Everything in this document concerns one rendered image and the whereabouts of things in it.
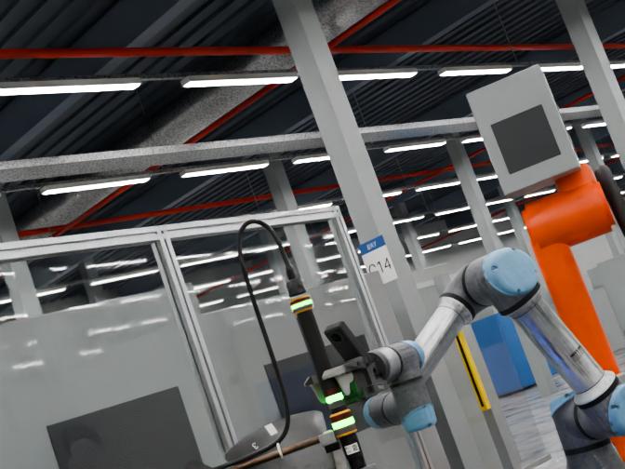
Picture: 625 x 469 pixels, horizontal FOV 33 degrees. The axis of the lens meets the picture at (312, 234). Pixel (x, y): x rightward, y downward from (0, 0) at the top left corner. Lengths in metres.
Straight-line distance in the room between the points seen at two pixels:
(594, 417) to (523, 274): 0.38
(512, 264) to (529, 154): 3.54
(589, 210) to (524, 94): 0.74
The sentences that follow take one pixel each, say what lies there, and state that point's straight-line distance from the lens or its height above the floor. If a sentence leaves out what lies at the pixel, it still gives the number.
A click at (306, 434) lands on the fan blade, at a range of 2.21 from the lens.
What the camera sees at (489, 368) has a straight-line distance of 10.10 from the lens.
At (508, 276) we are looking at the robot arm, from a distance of 2.44.
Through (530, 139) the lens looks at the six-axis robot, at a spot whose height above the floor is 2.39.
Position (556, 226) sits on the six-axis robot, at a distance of 6.02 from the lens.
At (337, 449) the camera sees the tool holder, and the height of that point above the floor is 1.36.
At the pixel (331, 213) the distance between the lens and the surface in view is 3.57.
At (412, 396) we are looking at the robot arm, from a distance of 2.29.
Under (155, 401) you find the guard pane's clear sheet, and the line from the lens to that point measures 2.76.
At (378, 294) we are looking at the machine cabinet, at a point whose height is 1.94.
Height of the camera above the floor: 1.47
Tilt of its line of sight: 8 degrees up
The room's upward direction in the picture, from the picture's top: 20 degrees counter-clockwise
